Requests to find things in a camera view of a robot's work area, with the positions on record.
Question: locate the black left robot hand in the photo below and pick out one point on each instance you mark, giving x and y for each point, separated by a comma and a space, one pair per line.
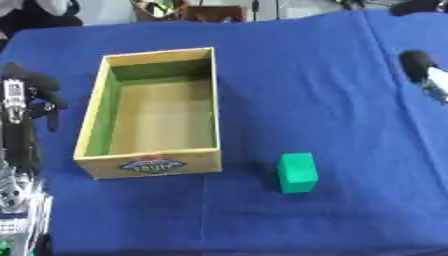
22, 133

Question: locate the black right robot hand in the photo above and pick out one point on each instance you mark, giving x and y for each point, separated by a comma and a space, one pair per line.
416, 65

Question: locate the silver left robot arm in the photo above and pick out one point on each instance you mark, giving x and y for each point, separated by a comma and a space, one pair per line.
21, 213

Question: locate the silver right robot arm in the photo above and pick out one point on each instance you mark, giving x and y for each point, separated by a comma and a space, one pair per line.
437, 83

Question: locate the tan cardboard box green inside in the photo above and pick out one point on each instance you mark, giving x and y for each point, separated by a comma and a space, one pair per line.
153, 113

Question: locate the person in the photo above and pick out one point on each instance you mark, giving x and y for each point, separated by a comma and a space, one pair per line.
35, 16

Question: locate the green rectangular block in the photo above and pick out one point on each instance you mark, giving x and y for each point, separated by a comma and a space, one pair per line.
297, 172

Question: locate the brown bag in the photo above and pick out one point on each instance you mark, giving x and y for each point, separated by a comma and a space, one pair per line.
189, 11

